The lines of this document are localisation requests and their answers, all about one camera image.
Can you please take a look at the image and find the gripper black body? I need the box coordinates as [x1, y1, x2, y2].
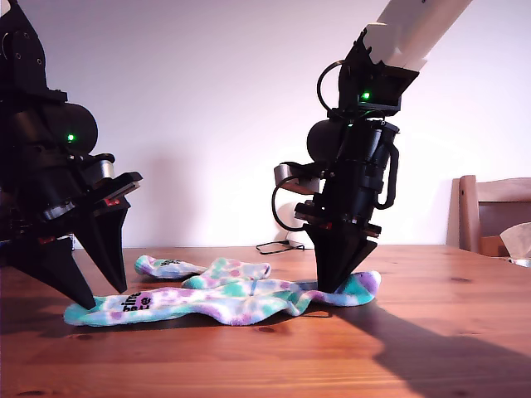
[293, 169, 387, 240]
[37, 172, 144, 245]

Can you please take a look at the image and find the tie-dye Hugging Face sock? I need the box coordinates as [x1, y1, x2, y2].
[63, 269, 382, 328]
[134, 255, 273, 291]

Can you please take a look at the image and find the brown wooden chair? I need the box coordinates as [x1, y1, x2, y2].
[446, 176, 531, 258]

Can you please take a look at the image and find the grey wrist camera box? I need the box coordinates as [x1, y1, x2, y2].
[89, 153, 116, 186]
[273, 162, 333, 196]

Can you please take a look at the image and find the thick black cable loop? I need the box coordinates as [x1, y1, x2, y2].
[375, 144, 402, 208]

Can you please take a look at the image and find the black security camera cable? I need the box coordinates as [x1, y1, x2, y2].
[255, 241, 306, 255]

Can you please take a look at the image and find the thin black camera cable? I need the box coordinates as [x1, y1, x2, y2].
[271, 177, 310, 233]

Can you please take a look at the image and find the thin black cable loop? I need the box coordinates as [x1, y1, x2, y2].
[317, 60, 348, 121]

